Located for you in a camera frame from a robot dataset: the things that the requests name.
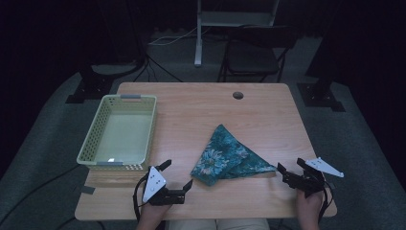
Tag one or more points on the teal floral cloth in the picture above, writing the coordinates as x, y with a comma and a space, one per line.
223, 156

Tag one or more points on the black folding chair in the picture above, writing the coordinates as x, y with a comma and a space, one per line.
252, 56

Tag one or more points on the light green plastic basket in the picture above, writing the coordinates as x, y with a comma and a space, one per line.
123, 137

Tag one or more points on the person's right hand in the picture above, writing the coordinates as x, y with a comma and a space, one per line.
308, 206

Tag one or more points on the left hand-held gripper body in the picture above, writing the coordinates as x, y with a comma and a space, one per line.
154, 185

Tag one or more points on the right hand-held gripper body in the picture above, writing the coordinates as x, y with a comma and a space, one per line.
311, 179

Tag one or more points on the grey tape strip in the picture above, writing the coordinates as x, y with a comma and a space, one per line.
87, 189

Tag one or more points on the white metal stand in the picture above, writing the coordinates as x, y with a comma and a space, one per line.
204, 19

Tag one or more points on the black stand base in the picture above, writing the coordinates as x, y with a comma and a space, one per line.
95, 83
320, 96

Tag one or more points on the person's left hand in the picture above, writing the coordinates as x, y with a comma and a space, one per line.
152, 214

